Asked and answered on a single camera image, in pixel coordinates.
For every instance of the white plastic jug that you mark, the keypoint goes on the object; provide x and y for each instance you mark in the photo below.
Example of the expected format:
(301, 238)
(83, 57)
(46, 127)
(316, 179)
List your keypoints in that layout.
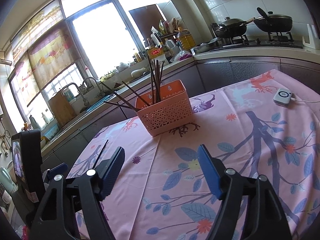
(173, 48)

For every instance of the dark chopstick on table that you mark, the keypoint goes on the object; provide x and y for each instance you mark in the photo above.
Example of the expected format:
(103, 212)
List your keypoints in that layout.
(100, 153)

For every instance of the snack packets on shelf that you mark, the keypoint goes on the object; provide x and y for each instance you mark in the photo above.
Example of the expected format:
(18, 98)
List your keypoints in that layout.
(168, 28)

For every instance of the gas stove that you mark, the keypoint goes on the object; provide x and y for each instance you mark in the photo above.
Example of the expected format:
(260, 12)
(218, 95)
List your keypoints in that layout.
(273, 40)

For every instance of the chrome faucet left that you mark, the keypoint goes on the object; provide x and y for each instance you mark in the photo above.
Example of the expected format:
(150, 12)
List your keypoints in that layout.
(72, 95)

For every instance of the white round remote device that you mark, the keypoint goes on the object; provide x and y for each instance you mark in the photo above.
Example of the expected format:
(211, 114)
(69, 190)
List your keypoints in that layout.
(282, 97)

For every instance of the black wok with handle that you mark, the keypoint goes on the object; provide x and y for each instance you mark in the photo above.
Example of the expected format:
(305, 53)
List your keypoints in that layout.
(231, 27)

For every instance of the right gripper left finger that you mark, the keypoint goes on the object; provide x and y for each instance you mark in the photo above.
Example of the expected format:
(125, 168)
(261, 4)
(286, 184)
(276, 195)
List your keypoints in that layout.
(56, 215)

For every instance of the orange perforated utensil basket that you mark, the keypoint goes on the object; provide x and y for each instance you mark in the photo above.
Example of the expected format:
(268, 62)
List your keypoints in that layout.
(174, 109)

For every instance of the yellow labelled box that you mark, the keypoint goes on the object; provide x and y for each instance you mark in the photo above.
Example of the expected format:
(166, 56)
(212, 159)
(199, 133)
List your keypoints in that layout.
(154, 52)

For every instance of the white gourd on counter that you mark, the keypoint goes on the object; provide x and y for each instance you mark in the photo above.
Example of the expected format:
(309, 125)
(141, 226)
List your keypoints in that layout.
(139, 72)

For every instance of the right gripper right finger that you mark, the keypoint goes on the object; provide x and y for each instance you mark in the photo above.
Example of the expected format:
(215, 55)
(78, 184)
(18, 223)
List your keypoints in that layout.
(265, 217)

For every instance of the pink floral tablecloth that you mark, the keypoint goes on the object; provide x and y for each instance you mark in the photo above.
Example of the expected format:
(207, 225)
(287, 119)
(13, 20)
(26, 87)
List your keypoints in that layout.
(259, 136)

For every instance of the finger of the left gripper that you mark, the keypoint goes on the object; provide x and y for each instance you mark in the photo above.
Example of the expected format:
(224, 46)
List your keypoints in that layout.
(49, 174)

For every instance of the black lidded pot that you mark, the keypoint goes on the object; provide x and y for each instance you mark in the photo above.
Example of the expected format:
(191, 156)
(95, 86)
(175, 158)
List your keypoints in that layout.
(273, 23)

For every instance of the wooden cutting board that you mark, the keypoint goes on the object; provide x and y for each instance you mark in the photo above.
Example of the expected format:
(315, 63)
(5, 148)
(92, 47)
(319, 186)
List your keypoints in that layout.
(61, 109)

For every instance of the window roller blind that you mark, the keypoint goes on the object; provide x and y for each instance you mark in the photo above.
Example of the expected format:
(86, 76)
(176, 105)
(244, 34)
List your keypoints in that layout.
(43, 48)

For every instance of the brown chopstick in basket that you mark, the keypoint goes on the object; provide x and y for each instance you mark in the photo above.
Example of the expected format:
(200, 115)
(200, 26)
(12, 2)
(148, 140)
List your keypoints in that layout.
(160, 72)
(156, 79)
(151, 78)

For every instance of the chrome faucet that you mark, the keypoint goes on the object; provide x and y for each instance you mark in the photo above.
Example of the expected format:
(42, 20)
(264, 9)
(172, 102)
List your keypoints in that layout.
(72, 95)
(92, 84)

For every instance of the white knife holder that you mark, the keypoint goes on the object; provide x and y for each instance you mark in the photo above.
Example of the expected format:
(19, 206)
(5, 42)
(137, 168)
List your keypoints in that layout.
(313, 42)

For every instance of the chrome faucet right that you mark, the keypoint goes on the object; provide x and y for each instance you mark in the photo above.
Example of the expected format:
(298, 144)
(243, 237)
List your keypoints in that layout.
(92, 84)

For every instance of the yellow cooking oil bottle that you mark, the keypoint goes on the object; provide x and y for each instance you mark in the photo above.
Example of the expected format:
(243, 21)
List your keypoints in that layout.
(185, 39)

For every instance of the dark chopstick in basket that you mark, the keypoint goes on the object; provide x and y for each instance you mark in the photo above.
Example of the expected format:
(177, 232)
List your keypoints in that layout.
(121, 98)
(120, 105)
(134, 92)

